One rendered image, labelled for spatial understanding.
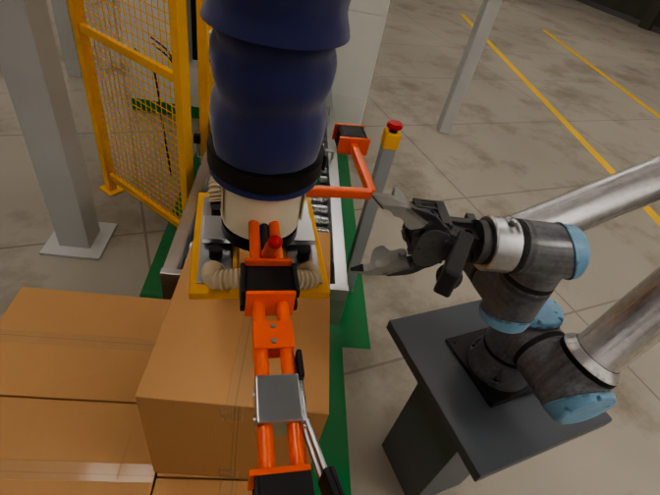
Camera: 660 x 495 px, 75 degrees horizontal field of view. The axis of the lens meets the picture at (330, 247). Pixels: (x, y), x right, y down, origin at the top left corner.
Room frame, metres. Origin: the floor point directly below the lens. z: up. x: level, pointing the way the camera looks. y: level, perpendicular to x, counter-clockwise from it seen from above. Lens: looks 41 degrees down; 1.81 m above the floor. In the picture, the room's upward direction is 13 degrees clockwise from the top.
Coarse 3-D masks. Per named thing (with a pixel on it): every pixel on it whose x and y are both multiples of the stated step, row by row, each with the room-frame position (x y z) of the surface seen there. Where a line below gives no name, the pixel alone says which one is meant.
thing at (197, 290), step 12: (204, 192) 0.86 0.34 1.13; (204, 204) 0.81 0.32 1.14; (216, 204) 0.79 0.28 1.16; (192, 252) 0.65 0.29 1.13; (204, 252) 0.65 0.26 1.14; (216, 252) 0.63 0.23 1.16; (228, 252) 0.66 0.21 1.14; (192, 264) 0.61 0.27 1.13; (228, 264) 0.63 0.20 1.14; (192, 276) 0.58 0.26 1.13; (192, 288) 0.55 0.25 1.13; (204, 288) 0.56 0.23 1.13
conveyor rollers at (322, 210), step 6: (324, 138) 2.41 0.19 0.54; (324, 144) 2.33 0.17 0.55; (324, 174) 2.05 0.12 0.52; (324, 180) 1.96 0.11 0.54; (312, 198) 1.77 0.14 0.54; (318, 198) 1.78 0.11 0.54; (324, 198) 1.79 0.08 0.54; (312, 204) 1.71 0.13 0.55; (324, 204) 1.79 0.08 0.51; (318, 210) 1.69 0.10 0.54; (324, 210) 1.70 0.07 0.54; (318, 216) 1.63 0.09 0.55; (318, 222) 1.60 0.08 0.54; (324, 222) 1.61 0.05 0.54; (318, 228) 1.55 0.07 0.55; (186, 258) 1.16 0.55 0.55; (330, 276) 1.26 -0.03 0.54
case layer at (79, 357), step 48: (0, 336) 0.67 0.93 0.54; (48, 336) 0.71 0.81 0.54; (96, 336) 0.75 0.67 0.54; (144, 336) 0.79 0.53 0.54; (0, 384) 0.53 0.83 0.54; (48, 384) 0.56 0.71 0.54; (96, 384) 0.59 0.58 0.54; (0, 432) 0.41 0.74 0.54; (48, 432) 0.43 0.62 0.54; (96, 432) 0.46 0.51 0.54; (0, 480) 0.30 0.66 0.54; (48, 480) 0.33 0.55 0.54; (96, 480) 0.35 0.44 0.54; (144, 480) 0.38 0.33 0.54; (192, 480) 0.40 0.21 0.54; (240, 480) 0.43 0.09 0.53
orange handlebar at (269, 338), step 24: (360, 168) 0.95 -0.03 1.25; (312, 192) 0.81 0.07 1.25; (336, 192) 0.82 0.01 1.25; (360, 192) 0.84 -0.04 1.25; (264, 312) 0.44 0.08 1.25; (288, 312) 0.45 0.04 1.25; (264, 336) 0.39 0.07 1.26; (288, 336) 0.40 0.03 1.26; (264, 360) 0.35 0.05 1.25; (288, 360) 0.36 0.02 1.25; (264, 432) 0.25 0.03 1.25; (288, 432) 0.26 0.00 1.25; (264, 456) 0.22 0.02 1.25
